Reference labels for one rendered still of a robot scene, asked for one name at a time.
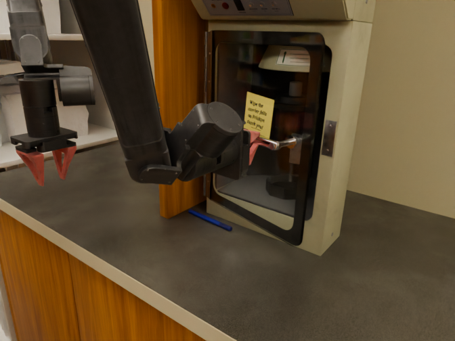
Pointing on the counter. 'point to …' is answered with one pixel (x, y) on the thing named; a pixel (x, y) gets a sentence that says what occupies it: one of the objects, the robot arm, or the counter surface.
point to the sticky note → (258, 114)
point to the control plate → (284, 9)
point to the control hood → (319, 13)
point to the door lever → (275, 142)
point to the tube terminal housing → (343, 128)
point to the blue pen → (210, 220)
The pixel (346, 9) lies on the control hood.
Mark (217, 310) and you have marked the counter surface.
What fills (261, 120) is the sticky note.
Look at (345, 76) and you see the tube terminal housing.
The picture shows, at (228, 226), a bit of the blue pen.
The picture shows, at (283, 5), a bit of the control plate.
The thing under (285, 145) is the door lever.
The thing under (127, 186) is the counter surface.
